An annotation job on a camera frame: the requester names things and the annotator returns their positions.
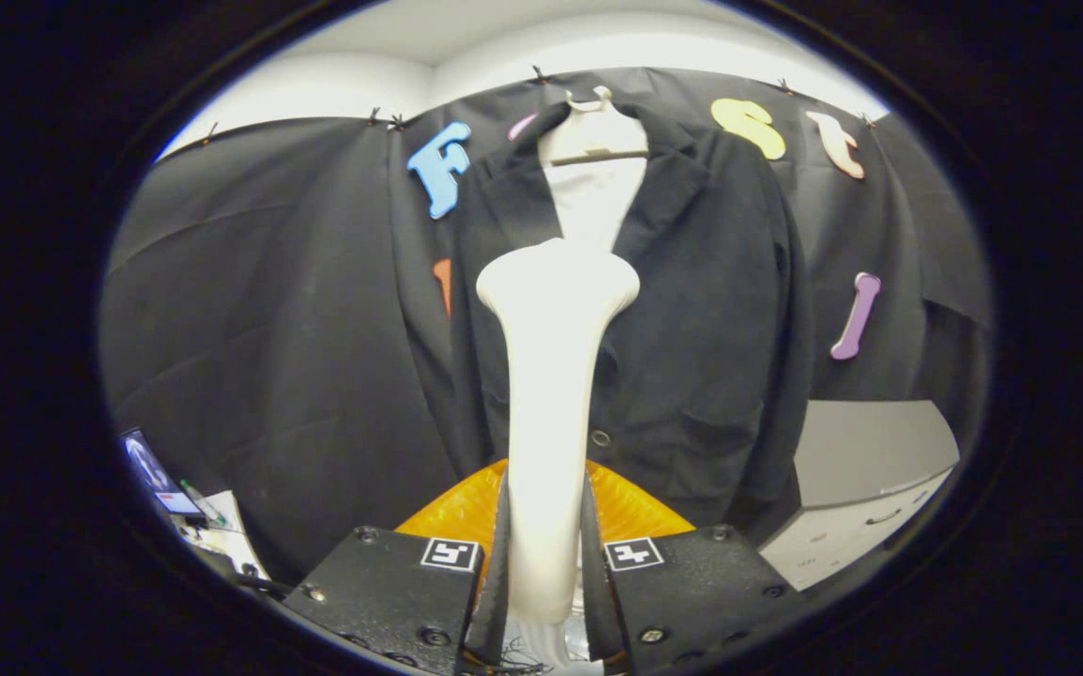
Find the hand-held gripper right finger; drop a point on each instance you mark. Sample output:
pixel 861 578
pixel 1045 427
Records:
pixel 596 591

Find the tablet screen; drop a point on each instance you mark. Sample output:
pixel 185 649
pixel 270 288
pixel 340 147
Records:
pixel 152 474

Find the green capped pen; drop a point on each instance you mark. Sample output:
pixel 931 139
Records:
pixel 204 502

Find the white side table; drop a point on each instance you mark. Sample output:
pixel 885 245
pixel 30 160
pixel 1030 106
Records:
pixel 232 535

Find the cream clothes hanger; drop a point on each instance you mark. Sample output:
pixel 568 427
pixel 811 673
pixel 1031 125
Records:
pixel 588 141

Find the grey cabinet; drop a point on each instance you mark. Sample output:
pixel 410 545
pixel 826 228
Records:
pixel 870 451

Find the black suit jacket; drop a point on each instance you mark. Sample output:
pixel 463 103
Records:
pixel 710 329

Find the black backdrop cloth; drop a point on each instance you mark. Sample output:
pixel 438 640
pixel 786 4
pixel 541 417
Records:
pixel 269 329

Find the white shirt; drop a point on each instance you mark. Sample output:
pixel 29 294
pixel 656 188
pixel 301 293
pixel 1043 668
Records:
pixel 593 207

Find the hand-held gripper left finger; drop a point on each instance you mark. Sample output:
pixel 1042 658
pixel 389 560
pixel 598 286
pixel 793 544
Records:
pixel 495 582

